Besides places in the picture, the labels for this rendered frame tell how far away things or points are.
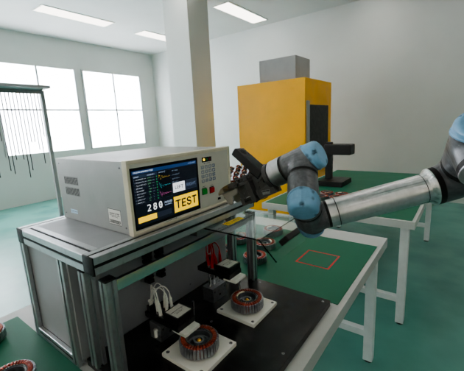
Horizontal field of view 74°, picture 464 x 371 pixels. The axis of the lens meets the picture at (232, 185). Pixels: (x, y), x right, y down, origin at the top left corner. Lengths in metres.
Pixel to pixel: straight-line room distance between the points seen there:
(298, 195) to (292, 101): 3.78
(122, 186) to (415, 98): 5.42
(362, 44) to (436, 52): 1.11
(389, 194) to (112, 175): 0.72
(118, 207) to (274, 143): 3.85
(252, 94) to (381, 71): 2.32
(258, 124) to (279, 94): 0.53
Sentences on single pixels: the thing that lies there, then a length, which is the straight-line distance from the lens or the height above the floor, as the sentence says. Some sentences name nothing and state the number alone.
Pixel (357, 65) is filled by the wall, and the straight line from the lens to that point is 6.15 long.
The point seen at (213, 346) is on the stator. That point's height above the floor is 0.81.
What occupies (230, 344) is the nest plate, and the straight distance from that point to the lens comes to 1.00.
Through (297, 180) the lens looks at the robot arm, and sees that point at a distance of 0.75.
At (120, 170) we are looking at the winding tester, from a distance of 0.86.
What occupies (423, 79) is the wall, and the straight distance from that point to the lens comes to 5.92.
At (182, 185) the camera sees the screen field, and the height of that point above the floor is 1.22.
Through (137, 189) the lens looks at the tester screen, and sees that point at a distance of 0.86.
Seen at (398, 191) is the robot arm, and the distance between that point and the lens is 0.88.
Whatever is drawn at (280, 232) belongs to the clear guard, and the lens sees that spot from 1.00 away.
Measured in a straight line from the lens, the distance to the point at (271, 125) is 4.62.
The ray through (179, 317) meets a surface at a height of 0.87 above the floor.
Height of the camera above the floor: 1.40
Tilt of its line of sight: 11 degrees down
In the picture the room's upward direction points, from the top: 3 degrees counter-clockwise
